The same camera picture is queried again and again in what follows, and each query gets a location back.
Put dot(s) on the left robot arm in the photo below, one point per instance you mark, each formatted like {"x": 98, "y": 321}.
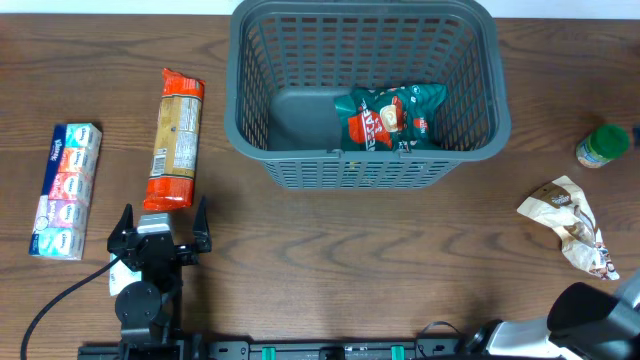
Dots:
{"x": 149, "y": 309}

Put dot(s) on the Kleenex tissue multipack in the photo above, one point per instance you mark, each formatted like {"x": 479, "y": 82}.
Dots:
{"x": 60, "y": 223}

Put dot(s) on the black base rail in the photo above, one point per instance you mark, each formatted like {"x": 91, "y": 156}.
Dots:
{"x": 197, "y": 348}

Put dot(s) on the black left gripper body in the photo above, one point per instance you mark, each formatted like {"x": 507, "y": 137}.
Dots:
{"x": 170, "y": 273}

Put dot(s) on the white teal small packet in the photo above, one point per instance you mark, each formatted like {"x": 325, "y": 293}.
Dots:
{"x": 121, "y": 276}

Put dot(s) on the grey plastic basket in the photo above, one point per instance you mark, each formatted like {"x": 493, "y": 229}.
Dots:
{"x": 289, "y": 60}

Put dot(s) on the green Nescafe bag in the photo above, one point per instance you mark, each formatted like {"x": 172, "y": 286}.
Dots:
{"x": 394, "y": 119}

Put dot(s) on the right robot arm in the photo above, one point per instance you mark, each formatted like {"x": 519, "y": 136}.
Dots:
{"x": 583, "y": 323}

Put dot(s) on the green lid jar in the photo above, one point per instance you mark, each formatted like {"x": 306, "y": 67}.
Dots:
{"x": 603, "y": 145}

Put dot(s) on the red spaghetti packet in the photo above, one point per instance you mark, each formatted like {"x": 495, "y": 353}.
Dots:
{"x": 171, "y": 179}

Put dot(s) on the brown white snack bag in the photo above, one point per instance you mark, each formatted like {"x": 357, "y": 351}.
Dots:
{"x": 561, "y": 205}

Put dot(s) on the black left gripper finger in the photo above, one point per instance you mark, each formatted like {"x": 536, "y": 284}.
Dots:
{"x": 118, "y": 239}
{"x": 200, "y": 229}

